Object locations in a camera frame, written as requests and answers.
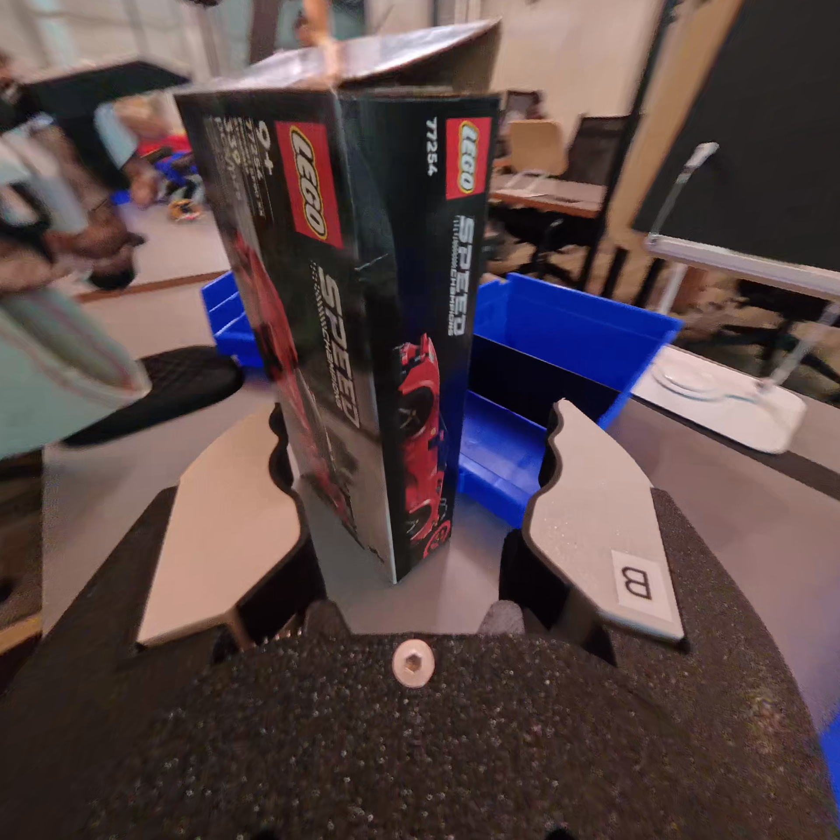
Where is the blue bin with black divider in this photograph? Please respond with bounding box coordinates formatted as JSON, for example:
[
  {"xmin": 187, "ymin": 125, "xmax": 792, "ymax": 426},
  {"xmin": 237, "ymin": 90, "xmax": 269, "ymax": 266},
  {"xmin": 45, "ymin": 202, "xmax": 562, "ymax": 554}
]
[{"xmin": 457, "ymin": 272, "xmax": 685, "ymax": 529}]

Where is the wooden office desk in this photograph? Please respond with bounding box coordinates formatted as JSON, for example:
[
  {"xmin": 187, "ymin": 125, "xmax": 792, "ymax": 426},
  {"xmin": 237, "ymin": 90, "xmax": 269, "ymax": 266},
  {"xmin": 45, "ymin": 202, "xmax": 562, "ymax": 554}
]
[{"xmin": 489, "ymin": 169, "xmax": 608, "ymax": 290}]

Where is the thin grey-tipped rod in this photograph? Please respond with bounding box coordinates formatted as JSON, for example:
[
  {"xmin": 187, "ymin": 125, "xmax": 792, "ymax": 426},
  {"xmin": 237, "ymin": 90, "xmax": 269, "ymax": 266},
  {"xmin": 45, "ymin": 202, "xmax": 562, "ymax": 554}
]
[{"xmin": 646, "ymin": 141, "xmax": 719, "ymax": 247}]

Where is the black toy car building box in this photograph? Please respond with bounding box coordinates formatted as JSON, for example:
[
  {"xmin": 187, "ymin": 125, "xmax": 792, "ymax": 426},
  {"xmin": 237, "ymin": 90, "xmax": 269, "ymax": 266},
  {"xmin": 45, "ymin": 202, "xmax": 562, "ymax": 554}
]
[{"xmin": 174, "ymin": 18, "xmax": 503, "ymax": 585}]

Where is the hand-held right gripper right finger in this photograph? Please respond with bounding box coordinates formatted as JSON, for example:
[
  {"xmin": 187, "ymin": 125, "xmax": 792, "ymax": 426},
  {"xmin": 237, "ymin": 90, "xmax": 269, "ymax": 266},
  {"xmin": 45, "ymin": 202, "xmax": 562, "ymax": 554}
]
[{"xmin": 524, "ymin": 398, "xmax": 685, "ymax": 643}]

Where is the black presentation board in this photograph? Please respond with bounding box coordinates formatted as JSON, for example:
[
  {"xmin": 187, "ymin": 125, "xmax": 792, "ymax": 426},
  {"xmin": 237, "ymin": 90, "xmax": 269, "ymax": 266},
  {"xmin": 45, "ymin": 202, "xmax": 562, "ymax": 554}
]
[{"xmin": 631, "ymin": 0, "xmax": 840, "ymax": 316}]

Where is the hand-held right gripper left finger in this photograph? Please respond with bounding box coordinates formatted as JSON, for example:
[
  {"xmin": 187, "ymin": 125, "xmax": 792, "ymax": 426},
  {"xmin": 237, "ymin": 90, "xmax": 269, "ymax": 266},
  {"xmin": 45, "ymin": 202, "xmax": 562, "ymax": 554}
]
[{"xmin": 136, "ymin": 402, "xmax": 311, "ymax": 649}]

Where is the small blue storage bin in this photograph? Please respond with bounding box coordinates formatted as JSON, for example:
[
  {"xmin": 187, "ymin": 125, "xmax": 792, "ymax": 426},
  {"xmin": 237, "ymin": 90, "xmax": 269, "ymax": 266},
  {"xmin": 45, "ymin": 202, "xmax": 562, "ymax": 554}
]
[{"xmin": 200, "ymin": 269, "xmax": 265, "ymax": 370}]

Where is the tan chair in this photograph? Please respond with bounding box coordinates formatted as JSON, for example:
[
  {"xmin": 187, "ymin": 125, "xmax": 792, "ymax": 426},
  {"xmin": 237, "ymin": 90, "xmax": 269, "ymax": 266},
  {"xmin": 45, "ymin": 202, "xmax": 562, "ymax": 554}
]
[{"xmin": 504, "ymin": 118, "xmax": 569, "ymax": 178}]

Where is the grey desk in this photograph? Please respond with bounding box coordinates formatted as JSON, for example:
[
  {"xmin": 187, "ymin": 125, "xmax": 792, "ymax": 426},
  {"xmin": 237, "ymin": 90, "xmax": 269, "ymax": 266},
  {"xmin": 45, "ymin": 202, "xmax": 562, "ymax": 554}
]
[{"xmin": 41, "ymin": 213, "xmax": 840, "ymax": 746}]

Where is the black office chair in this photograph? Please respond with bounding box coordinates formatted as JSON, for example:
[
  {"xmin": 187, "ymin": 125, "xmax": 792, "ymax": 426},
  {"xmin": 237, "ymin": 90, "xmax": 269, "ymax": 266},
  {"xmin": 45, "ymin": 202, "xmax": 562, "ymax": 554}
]
[{"xmin": 563, "ymin": 113, "xmax": 632, "ymax": 193}]

